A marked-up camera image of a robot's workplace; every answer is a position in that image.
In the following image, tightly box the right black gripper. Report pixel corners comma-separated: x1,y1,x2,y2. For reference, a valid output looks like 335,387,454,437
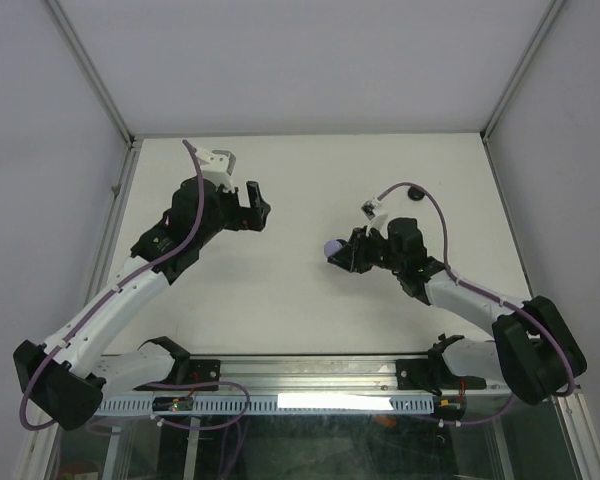
327,225,404,273

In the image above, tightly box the lilac charging case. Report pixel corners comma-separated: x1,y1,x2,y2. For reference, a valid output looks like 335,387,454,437
323,239,346,259

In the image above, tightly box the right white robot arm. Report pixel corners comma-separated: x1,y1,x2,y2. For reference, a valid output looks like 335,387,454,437
324,218,587,405

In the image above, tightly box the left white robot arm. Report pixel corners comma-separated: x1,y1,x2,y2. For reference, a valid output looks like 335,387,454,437
13,177,271,431

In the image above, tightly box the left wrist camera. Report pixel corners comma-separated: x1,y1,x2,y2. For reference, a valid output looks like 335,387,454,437
195,148,236,191

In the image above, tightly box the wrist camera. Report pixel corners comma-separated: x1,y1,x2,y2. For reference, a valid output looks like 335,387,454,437
195,148,236,191
361,198,388,236

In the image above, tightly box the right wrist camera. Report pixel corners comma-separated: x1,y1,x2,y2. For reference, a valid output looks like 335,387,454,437
361,198,388,236

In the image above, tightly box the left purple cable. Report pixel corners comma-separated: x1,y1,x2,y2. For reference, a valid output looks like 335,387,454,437
19,139,206,431

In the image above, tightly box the purple cable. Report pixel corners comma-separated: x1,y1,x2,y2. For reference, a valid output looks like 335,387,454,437
19,139,206,431
377,182,579,427

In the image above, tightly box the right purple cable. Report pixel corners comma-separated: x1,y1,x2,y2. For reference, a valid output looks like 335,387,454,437
377,182,579,427

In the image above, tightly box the left metal frame post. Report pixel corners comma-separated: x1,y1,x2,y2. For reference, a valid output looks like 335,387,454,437
42,0,135,148

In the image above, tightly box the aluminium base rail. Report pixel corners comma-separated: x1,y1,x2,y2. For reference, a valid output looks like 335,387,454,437
99,353,511,399

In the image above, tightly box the white slotted cable duct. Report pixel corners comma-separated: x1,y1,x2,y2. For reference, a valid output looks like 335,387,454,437
96,393,434,417

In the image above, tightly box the metal corner frame post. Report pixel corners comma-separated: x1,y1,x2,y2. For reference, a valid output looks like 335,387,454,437
480,0,568,144

